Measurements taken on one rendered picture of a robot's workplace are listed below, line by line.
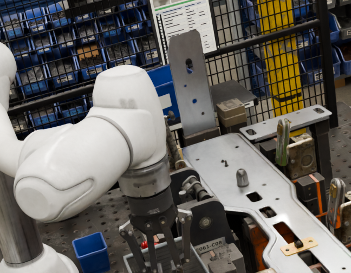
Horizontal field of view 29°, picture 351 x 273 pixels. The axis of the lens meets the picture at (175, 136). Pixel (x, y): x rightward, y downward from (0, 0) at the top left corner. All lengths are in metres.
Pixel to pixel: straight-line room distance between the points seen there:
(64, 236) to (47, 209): 1.50
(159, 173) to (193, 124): 1.13
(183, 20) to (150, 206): 1.35
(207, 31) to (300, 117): 0.48
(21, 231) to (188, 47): 0.81
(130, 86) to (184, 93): 1.15
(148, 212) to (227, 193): 0.76
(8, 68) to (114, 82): 0.57
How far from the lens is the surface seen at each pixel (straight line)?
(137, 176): 1.08
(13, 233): 1.68
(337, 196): 1.67
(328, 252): 1.60
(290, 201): 1.79
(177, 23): 2.39
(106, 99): 1.03
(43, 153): 0.94
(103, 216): 2.49
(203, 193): 1.53
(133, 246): 1.19
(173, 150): 1.90
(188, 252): 1.21
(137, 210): 1.13
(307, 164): 2.02
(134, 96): 1.02
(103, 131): 0.98
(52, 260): 1.74
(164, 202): 1.13
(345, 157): 2.57
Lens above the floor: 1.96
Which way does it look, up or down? 26 degrees down
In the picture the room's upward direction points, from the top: 12 degrees counter-clockwise
